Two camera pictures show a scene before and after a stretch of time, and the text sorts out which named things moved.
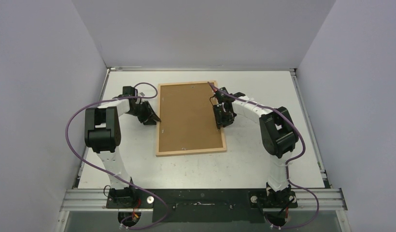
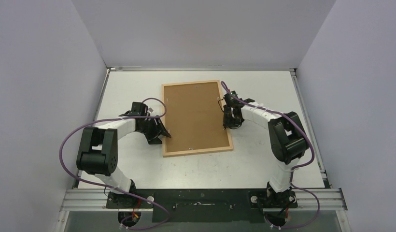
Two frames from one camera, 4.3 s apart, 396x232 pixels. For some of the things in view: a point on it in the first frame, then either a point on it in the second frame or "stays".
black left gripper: (150, 112) -> (158, 128)
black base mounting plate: (203, 205) stays
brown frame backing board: (187, 119) stays
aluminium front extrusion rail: (81, 200) stays
